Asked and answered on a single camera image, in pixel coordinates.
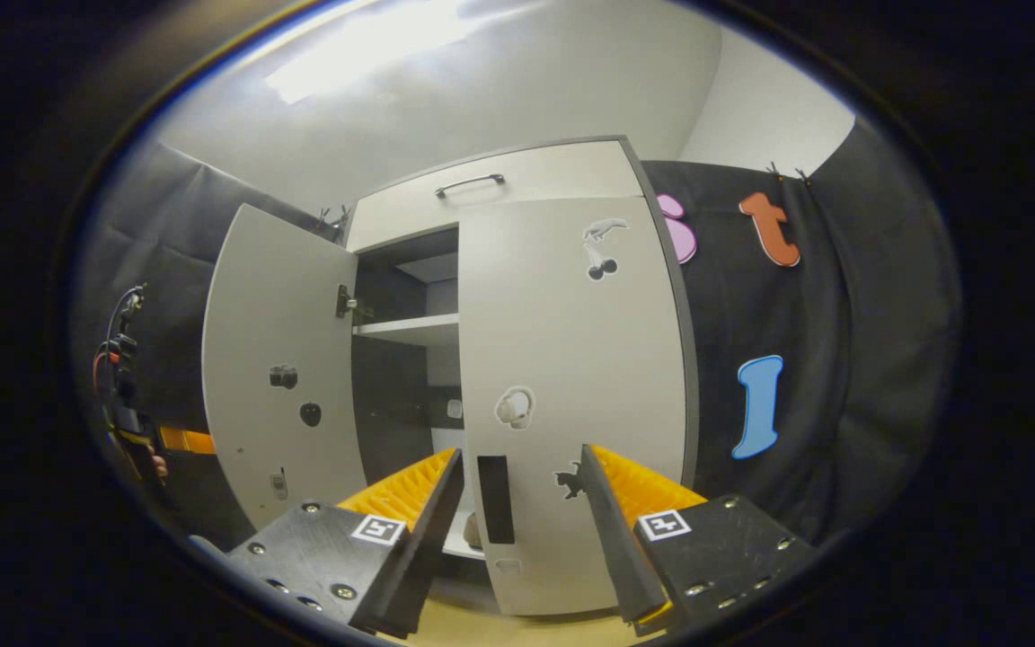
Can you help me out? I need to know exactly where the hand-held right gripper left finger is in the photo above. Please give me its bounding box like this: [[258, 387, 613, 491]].
[[226, 447, 464, 641]]

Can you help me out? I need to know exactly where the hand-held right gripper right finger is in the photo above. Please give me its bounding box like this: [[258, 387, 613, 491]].
[[579, 443, 817, 637]]

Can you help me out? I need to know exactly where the white shoe cabinet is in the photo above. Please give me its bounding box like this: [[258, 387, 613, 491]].
[[342, 135, 703, 621]]

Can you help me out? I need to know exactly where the white cabinet door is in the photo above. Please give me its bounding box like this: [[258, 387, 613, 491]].
[[457, 196, 689, 617], [201, 203, 367, 531]]

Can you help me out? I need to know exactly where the metal door hinge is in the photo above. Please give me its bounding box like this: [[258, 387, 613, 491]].
[[335, 284, 375, 322]]

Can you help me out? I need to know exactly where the white cabinet drawer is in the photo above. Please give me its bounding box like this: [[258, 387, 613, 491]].
[[347, 139, 646, 254]]

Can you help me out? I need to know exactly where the red cable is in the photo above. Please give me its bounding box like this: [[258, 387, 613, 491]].
[[92, 349, 119, 401]]

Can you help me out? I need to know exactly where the dark metal drawer handle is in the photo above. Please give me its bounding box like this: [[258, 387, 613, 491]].
[[434, 173, 507, 199]]

